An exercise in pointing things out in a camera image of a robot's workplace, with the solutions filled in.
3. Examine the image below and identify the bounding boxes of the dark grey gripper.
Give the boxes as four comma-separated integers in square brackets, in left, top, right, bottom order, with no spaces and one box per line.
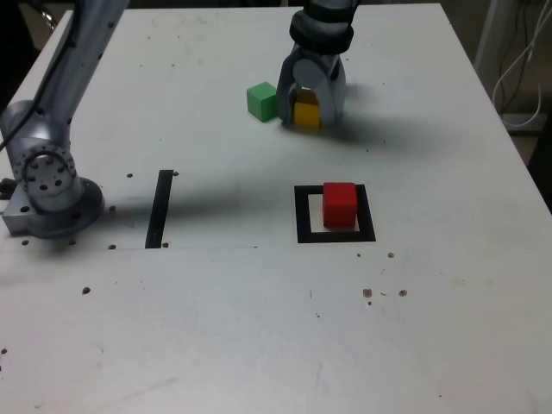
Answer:
[275,42,348,127]

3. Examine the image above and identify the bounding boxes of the yellow cube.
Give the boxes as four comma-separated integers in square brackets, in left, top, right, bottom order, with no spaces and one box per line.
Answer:
[293,89,323,130]

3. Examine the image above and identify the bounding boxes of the green cube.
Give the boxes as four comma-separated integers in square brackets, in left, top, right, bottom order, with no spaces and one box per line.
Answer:
[246,81,279,123]

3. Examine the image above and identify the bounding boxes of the red cube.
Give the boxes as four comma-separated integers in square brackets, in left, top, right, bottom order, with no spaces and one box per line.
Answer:
[322,181,359,230]

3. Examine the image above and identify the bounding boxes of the black tape square outline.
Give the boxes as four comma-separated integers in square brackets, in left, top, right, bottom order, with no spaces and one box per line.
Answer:
[293,184,378,245]

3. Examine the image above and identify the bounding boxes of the black tape strip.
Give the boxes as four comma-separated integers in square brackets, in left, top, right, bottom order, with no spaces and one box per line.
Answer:
[143,168,175,250]

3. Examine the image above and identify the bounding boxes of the white post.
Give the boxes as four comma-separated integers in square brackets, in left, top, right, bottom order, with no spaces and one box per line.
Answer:
[473,0,506,87]

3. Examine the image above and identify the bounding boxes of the white cable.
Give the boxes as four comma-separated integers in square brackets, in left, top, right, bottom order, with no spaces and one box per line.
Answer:
[491,0,546,127]

